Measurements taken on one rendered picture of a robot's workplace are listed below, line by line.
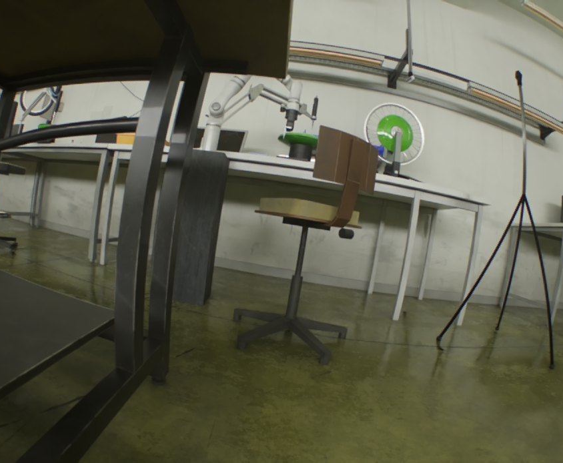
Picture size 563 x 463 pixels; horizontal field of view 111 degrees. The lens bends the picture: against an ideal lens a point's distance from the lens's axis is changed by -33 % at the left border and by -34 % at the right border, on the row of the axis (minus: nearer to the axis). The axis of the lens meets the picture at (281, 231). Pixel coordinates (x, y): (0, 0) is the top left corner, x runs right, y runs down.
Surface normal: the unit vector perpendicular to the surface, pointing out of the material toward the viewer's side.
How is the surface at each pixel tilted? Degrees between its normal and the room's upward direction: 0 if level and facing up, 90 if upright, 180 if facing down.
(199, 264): 90
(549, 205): 90
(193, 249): 90
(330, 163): 90
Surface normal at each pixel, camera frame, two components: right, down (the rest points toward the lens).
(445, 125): -0.07, 0.03
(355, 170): 0.49, 0.16
